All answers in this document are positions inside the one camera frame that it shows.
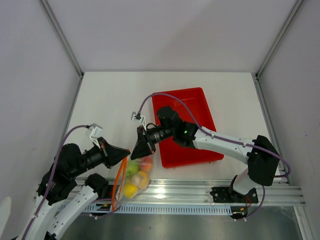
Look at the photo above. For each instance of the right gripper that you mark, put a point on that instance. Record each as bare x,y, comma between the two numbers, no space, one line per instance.
142,148

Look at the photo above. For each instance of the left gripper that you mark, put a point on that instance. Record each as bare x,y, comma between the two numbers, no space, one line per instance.
111,154

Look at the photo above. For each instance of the pink peach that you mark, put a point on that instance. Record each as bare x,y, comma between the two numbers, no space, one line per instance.
146,164

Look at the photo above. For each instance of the green apple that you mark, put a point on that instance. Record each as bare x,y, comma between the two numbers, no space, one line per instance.
132,168

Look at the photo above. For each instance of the clear zip top bag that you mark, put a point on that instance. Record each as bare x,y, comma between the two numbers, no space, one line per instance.
121,180

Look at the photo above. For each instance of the yellow bumpy gourd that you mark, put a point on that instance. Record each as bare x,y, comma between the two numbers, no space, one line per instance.
129,190

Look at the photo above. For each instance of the orange fruit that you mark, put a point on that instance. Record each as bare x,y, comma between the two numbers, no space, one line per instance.
144,179

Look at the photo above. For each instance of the beige garlic bulb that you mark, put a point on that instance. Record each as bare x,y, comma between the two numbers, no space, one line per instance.
136,180

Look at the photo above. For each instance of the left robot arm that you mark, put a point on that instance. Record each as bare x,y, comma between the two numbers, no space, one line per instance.
46,222

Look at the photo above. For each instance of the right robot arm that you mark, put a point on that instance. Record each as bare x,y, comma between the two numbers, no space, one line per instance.
258,154

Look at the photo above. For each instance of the red plastic tray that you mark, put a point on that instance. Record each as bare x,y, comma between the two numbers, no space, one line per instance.
193,107

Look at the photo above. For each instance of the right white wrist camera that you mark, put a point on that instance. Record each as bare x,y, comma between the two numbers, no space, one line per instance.
137,117

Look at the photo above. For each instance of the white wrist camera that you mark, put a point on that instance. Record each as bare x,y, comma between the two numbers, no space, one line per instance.
137,117
93,133

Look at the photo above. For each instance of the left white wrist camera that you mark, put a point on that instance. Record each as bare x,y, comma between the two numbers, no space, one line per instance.
93,133

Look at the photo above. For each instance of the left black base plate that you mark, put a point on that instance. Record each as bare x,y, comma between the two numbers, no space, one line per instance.
117,192

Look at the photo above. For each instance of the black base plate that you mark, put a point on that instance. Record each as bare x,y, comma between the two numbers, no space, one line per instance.
117,192
222,194

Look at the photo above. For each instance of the aluminium mounting rail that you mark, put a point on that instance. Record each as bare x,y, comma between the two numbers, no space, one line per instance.
197,192

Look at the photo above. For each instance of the slotted cable duct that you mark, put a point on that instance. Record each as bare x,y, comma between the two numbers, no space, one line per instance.
162,209

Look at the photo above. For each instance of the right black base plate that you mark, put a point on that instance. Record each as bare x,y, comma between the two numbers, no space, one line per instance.
222,194

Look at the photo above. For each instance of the left aluminium frame post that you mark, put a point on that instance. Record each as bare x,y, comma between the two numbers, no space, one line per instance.
49,13

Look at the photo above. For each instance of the aluminium frame post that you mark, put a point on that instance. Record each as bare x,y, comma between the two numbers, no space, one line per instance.
287,24
49,13

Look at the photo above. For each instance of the right aluminium frame post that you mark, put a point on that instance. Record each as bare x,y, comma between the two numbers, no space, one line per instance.
287,24

